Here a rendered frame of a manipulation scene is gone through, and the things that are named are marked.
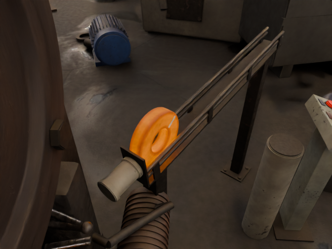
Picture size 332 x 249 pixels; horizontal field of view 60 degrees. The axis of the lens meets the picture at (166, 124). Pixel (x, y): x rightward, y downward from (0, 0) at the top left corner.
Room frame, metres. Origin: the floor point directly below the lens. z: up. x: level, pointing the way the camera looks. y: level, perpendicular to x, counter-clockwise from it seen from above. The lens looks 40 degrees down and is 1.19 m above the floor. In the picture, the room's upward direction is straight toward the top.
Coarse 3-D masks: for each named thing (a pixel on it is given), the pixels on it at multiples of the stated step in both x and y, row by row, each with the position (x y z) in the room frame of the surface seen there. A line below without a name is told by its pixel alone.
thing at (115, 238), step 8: (160, 208) 0.42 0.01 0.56; (168, 208) 0.42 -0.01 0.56; (144, 216) 0.39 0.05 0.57; (152, 216) 0.39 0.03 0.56; (136, 224) 0.36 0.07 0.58; (144, 224) 0.37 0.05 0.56; (120, 232) 0.33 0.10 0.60; (128, 232) 0.34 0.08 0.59; (96, 240) 0.31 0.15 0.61; (104, 240) 0.31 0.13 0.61; (112, 240) 0.31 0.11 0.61; (120, 240) 0.32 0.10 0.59
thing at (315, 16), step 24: (264, 0) 2.25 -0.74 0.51; (288, 0) 1.97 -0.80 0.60; (312, 0) 1.99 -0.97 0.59; (240, 24) 2.58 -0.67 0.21; (264, 24) 2.18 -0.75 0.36; (288, 24) 1.96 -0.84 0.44; (312, 24) 2.00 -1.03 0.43; (288, 48) 1.97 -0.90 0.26; (312, 48) 2.02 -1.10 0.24; (288, 72) 2.00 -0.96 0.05
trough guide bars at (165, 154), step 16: (272, 48) 0.99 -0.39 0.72; (256, 64) 0.89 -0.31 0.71; (240, 80) 0.80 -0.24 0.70; (192, 96) 0.70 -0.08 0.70; (224, 96) 0.72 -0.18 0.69; (176, 112) 0.64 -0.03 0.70; (208, 112) 0.65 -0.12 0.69; (192, 128) 0.59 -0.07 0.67; (176, 144) 0.54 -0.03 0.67; (160, 160) 0.48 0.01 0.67
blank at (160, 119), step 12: (156, 108) 0.54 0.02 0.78; (144, 120) 0.50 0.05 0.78; (156, 120) 0.50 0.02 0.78; (168, 120) 0.54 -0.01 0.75; (144, 132) 0.48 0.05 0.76; (156, 132) 0.50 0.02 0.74; (168, 132) 0.54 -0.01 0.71; (132, 144) 0.47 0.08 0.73; (144, 144) 0.47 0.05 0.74; (156, 144) 0.53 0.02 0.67; (168, 144) 0.54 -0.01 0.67; (144, 156) 0.47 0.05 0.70; (156, 156) 0.50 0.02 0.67
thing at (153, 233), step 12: (132, 192) 0.50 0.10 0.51; (144, 192) 0.49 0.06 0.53; (132, 204) 0.46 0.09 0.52; (144, 204) 0.45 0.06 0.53; (156, 204) 0.45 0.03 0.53; (132, 216) 0.42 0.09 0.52; (168, 216) 0.44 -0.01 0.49; (144, 228) 0.38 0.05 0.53; (156, 228) 0.39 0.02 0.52; (168, 228) 0.41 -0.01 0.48; (132, 240) 0.35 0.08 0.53; (144, 240) 0.35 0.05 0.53; (156, 240) 0.36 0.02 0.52
